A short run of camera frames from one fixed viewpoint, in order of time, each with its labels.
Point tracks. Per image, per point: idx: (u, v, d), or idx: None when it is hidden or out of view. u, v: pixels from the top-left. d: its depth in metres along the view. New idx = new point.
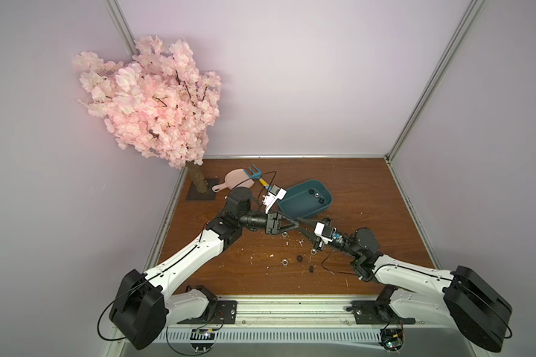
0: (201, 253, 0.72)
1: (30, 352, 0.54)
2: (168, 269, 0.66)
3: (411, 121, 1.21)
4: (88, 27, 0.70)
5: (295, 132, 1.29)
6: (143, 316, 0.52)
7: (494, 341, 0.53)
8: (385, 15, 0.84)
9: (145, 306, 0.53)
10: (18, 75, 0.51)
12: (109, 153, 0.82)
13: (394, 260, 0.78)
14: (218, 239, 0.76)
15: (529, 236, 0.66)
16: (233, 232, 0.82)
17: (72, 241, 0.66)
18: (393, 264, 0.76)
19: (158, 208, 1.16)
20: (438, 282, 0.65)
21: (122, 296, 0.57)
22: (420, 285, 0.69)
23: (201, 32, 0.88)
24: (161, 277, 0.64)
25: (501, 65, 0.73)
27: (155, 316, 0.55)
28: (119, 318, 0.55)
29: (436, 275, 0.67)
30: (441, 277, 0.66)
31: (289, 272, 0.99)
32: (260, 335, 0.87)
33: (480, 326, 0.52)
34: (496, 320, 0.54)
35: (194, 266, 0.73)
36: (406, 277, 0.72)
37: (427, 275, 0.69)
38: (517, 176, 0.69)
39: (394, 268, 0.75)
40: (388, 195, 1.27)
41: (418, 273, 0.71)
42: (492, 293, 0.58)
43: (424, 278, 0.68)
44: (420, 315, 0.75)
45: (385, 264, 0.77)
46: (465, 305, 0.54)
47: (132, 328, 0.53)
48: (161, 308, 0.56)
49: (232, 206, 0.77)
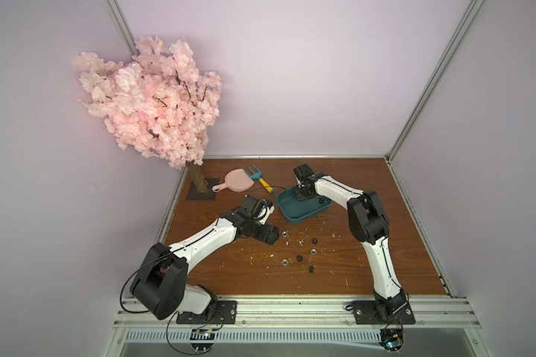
0: (217, 236, 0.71)
1: (30, 352, 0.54)
2: (190, 245, 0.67)
3: (412, 121, 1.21)
4: (87, 27, 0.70)
5: (295, 132, 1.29)
6: (168, 285, 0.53)
7: (367, 236, 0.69)
8: (385, 14, 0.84)
9: (170, 274, 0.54)
10: (17, 75, 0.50)
12: (109, 153, 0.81)
13: (331, 178, 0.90)
14: (233, 225, 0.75)
15: (530, 237, 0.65)
16: (243, 224, 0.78)
17: (72, 241, 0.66)
18: (328, 179, 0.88)
19: (158, 208, 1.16)
20: (350, 194, 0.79)
21: (146, 266, 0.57)
22: (339, 195, 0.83)
23: (201, 32, 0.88)
24: (184, 251, 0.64)
25: (502, 65, 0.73)
27: (177, 286, 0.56)
28: (141, 289, 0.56)
29: (351, 190, 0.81)
30: (353, 192, 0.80)
31: (289, 272, 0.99)
32: (261, 335, 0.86)
33: (361, 223, 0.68)
34: (379, 227, 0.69)
35: (210, 249, 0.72)
36: (333, 193, 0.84)
37: (346, 189, 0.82)
38: (517, 176, 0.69)
39: (327, 181, 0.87)
40: (387, 195, 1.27)
41: (342, 187, 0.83)
42: (383, 209, 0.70)
43: (343, 191, 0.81)
44: (383, 269, 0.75)
45: (324, 178, 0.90)
46: (357, 208, 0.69)
47: (155, 298, 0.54)
48: (182, 279, 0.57)
49: (249, 203, 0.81)
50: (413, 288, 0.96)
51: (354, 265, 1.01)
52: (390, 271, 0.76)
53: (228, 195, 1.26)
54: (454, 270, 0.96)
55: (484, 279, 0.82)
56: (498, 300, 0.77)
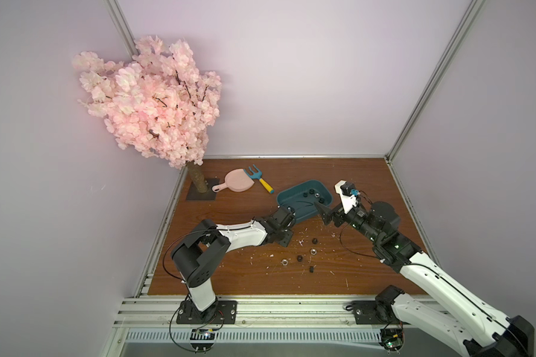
0: (253, 232, 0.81)
1: (30, 351, 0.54)
2: (231, 230, 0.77)
3: (411, 121, 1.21)
4: (88, 28, 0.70)
5: (294, 132, 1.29)
6: (208, 255, 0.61)
7: None
8: (385, 15, 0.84)
9: (214, 247, 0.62)
10: (16, 74, 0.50)
12: (109, 153, 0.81)
13: (435, 267, 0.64)
14: (265, 230, 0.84)
15: (530, 236, 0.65)
16: (272, 233, 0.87)
17: (71, 241, 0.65)
18: (435, 272, 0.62)
19: (158, 208, 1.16)
20: (490, 324, 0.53)
21: (195, 235, 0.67)
22: (460, 311, 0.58)
23: (202, 32, 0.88)
24: (227, 231, 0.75)
25: (501, 65, 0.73)
27: (213, 262, 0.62)
28: (182, 253, 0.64)
29: (487, 312, 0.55)
30: (494, 319, 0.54)
31: (289, 272, 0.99)
32: (260, 335, 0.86)
33: None
34: None
35: (243, 242, 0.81)
36: (447, 298, 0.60)
37: (476, 307, 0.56)
38: (518, 176, 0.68)
39: (435, 278, 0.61)
40: (388, 195, 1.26)
41: (464, 299, 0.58)
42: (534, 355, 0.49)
43: (471, 309, 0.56)
44: (432, 332, 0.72)
45: (425, 267, 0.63)
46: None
47: (193, 266, 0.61)
48: (221, 255, 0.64)
49: (281, 213, 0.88)
50: (413, 288, 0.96)
51: (354, 265, 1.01)
52: (432, 332, 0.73)
53: (229, 195, 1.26)
54: (453, 271, 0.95)
55: (482, 278, 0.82)
56: (496, 301, 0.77)
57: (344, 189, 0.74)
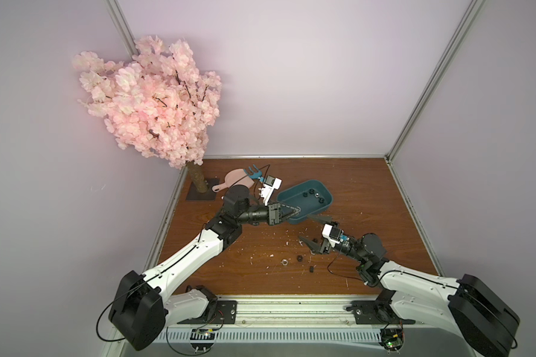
0: (201, 252, 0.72)
1: (31, 351, 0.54)
2: (167, 270, 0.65)
3: (411, 120, 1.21)
4: (87, 27, 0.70)
5: (294, 132, 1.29)
6: (142, 317, 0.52)
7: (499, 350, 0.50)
8: (384, 15, 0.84)
9: (143, 307, 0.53)
10: (15, 74, 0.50)
12: (109, 153, 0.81)
13: (400, 266, 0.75)
14: (218, 238, 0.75)
15: (529, 236, 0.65)
16: (231, 232, 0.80)
17: (71, 241, 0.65)
18: (398, 270, 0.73)
19: (158, 208, 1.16)
20: (444, 290, 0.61)
21: (121, 297, 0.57)
22: (425, 293, 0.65)
23: (201, 32, 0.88)
24: (159, 278, 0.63)
25: (502, 65, 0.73)
27: (153, 317, 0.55)
28: (118, 319, 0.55)
29: (441, 282, 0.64)
30: (447, 285, 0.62)
31: (289, 272, 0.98)
32: (260, 335, 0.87)
33: (485, 334, 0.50)
34: (502, 329, 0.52)
35: (193, 268, 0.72)
36: (413, 286, 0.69)
37: (433, 282, 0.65)
38: (518, 176, 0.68)
39: (400, 274, 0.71)
40: (388, 195, 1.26)
41: (423, 280, 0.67)
42: (500, 301, 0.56)
43: (429, 285, 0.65)
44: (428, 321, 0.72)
45: (391, 269, 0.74)
46: (467, 312, 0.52)
47: (132, 329, 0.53)
48: (160, 308, 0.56)
49: (228, 206, 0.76)
50: None
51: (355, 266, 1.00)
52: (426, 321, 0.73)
53: None
54: (452, 271, 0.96)
55: (482, 278, 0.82)
56: None
57: (331, 235, 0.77)
